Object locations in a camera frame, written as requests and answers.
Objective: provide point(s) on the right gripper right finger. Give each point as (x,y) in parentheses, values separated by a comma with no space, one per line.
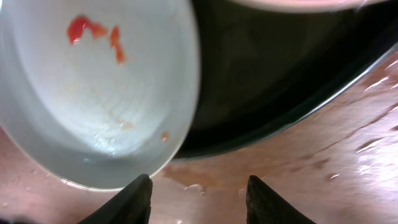
(265,206)

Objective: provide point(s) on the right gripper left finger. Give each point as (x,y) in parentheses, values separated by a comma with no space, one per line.
(130,206)

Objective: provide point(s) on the grey plate with sauce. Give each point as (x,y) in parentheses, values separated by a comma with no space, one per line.
(99,92)

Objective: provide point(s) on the pink plate with sauce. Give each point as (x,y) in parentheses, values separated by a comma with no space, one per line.
(306,6)

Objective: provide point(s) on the round black tray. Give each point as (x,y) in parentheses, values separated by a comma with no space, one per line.
(264,71)

